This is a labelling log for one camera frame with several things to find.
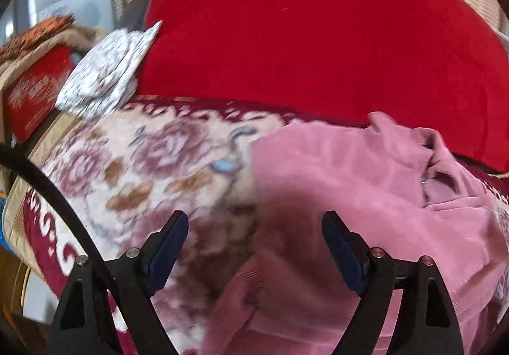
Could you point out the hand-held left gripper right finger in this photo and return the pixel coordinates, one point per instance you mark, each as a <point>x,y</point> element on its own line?
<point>344,253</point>

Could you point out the floral plush blanket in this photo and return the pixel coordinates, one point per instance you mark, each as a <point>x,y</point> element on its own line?
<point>131,164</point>

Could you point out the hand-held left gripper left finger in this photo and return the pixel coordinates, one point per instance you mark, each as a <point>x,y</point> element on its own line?
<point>169,249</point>

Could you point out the orange patterned cloth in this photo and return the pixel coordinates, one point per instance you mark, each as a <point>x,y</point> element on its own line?
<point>43,31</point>

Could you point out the grey upholstered panel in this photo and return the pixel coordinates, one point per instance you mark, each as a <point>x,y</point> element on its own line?
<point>135,15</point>

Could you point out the red blanket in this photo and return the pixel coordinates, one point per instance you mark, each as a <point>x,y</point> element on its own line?
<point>298,41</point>

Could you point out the white patterned folded cloth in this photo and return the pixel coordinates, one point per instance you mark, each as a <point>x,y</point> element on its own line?
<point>103,69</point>

